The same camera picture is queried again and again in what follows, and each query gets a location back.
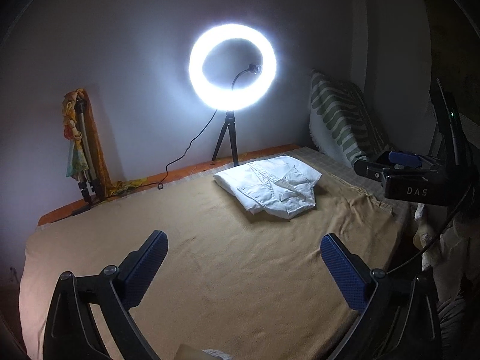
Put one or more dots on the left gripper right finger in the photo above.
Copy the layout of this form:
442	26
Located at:
349	271

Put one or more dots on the right gloved hand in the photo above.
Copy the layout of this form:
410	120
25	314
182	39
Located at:
454	257

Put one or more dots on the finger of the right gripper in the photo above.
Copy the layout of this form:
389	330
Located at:
405	159

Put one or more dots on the green striped pillow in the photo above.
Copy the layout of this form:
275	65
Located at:
340	124

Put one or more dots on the white shorts garment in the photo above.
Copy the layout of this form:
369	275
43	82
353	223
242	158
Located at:
282	186

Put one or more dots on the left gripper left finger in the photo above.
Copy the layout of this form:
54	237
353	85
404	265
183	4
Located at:
139	268

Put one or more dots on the tan bed blanket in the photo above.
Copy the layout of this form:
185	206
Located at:
250	285

